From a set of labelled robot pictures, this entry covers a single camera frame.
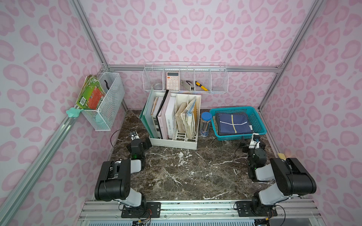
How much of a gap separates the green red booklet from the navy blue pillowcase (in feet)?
2.48

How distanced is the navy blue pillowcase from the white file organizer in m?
0.16

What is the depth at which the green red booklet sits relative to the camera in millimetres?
677

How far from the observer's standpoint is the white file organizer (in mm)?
851
